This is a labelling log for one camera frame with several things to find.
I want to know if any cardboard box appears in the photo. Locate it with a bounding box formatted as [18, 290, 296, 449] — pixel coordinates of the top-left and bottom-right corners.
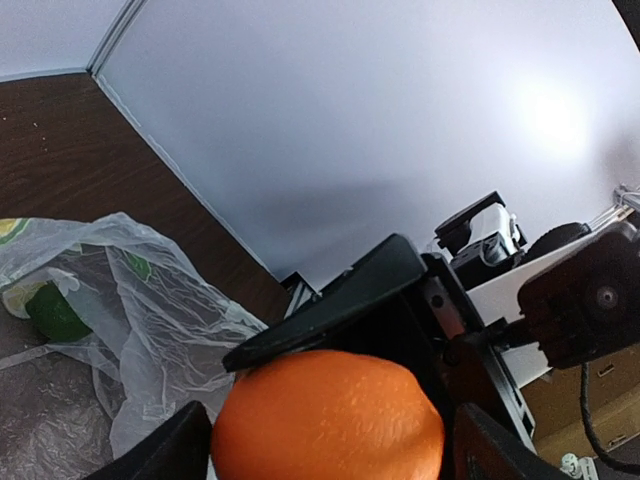
[519, 349, 640, 464]

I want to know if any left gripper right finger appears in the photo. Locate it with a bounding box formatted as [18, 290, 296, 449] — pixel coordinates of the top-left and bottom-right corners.
[453, 404, 569, 480]

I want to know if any clear plastic bag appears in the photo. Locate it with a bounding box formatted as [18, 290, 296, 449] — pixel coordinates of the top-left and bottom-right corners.
[1, 213, 264, 456]

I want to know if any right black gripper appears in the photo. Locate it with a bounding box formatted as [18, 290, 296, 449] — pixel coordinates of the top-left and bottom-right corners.
[222, 234, 639, 448]

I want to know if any green lime in bag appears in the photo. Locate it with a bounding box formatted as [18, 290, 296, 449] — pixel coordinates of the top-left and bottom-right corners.
[25, 282, 92, 342]

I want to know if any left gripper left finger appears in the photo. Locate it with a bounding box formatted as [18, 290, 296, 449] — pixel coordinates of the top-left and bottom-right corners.
[92, 401, 212, 480]

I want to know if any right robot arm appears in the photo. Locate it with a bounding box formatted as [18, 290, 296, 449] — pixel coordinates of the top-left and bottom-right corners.
[223, 186, 639, 444]

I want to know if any orange fruit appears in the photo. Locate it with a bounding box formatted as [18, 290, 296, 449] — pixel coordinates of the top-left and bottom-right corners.
[211, 350, 445, 479]

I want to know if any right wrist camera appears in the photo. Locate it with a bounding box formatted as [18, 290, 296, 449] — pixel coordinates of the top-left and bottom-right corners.
[435, 191, 528, 269]

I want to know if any right aluminium post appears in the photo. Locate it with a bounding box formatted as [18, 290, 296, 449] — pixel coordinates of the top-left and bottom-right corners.
[87, 0, 147, 78]

